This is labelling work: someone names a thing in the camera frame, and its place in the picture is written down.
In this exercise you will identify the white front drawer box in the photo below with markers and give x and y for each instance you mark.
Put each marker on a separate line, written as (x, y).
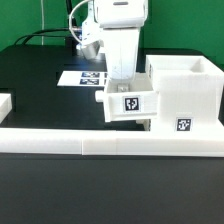
(146, 123)

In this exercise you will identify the white drawer box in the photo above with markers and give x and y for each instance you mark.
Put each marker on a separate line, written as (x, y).
(146, 123)
(139, 102)

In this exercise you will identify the white U-shaped border fence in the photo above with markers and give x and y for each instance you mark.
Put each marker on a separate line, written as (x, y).
(143, 143)

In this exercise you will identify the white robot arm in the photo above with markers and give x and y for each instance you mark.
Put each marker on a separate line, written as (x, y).
(113, 25)

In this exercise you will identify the white drawer cabinet frame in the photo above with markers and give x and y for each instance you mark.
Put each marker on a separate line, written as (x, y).
(189, 92)

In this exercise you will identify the white fiducial marker sheet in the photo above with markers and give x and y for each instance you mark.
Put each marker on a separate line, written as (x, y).
(82, 78)

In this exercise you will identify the black cable connector block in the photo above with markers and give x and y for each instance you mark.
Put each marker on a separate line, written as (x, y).
(70, 42)

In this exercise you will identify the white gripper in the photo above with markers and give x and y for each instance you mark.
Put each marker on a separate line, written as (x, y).
(121, 48)

